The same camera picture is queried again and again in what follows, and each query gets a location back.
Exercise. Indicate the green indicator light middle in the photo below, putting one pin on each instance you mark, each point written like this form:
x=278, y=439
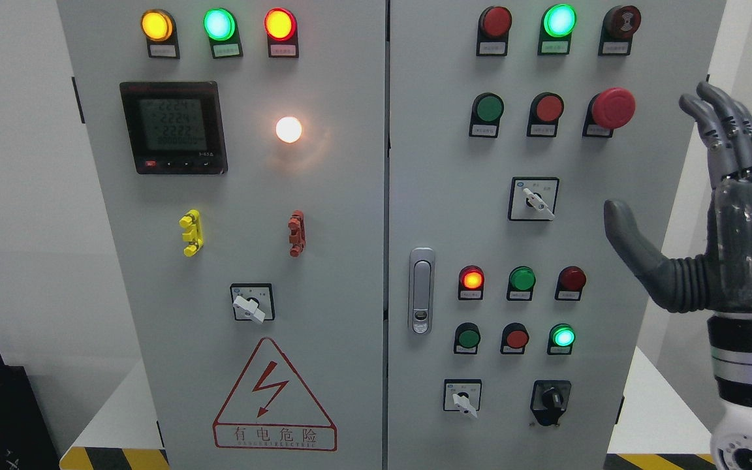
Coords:
x=522, y=279

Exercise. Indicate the black digital power meter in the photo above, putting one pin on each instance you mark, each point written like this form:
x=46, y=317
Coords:
x=175, y=127

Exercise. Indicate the gray robotic hand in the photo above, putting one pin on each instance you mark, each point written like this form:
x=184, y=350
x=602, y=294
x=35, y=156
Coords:
x=720, y=279

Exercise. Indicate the red push button lower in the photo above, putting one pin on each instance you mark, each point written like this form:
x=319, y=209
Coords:
x=514, y=339

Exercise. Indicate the gray electrical cabinet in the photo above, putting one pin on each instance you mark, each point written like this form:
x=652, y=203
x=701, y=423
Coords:
x=390, y=160

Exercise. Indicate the green indicator light top left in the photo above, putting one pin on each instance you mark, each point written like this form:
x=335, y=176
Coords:
x=219, y=24

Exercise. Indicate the red electric hazard warning sticker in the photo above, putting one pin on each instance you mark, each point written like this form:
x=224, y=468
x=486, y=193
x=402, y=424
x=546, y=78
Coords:
x=271, y=408

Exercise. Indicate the red indicator light top right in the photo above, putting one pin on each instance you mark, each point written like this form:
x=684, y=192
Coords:
x=495, y=22

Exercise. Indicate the red toggle clamp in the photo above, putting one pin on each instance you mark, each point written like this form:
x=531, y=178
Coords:
x=297, y=233

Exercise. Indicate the red emergency stop button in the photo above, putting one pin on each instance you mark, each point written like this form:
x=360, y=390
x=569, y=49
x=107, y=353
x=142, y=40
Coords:
x=613, y=108

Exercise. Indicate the lit red indicator light middle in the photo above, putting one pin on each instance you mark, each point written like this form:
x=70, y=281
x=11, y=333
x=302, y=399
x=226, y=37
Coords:
x=471, y=278

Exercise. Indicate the yellow indicator light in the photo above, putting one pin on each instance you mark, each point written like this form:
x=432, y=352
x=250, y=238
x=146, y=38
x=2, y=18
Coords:
x=157, y=25

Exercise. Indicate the green indicator light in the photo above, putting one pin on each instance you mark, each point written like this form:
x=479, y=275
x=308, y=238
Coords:
x=559, y=20
x=219, y=24
x=522, y=279

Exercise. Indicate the white glowing indicator light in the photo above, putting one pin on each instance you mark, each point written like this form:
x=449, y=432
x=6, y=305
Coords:
x=289, y=129

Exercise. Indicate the lit green push button lower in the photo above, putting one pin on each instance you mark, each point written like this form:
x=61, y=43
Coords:
x=561, y=339

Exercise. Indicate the dark red indicator light middle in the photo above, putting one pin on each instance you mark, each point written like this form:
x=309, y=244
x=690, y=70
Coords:
x=572, y=279

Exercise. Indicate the silver door handle lock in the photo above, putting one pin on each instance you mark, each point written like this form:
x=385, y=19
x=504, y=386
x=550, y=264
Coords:
x=421, y=276

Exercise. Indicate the black rotary selector switch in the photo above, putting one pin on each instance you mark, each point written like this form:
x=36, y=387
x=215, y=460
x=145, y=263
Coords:
x=549, y=400

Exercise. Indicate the red push button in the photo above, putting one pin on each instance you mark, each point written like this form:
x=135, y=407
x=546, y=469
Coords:
x=514, y=339
x=547, y=108

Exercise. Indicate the red push button upper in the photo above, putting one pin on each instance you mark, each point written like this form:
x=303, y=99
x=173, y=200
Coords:
x=547, y=108

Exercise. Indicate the green push button upper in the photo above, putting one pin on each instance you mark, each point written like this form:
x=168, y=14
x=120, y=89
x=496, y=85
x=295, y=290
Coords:
x=487, y=108

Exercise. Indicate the yellow toggle clamp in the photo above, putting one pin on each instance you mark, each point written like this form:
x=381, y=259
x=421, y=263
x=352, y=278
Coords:
x=192, y=233

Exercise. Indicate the red indicator light top left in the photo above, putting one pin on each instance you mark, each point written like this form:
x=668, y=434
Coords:
x=280, y=24

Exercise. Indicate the black box with antenna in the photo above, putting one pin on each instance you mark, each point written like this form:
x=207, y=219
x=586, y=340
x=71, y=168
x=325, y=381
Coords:
x=25, y=441

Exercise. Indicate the dark red buzzer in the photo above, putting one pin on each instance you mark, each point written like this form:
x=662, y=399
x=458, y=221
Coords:
x=622, y=22

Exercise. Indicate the green indicator light top right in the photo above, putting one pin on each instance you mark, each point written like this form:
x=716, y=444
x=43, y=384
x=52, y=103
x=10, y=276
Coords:
x=559, y=20

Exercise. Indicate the gray rotary switch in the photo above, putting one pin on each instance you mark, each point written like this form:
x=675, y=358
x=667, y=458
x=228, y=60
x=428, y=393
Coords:
x=462, y=396
x=533, y=199

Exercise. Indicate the gray rotary switch left door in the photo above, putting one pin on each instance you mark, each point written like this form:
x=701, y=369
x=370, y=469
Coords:
x=253, y=302

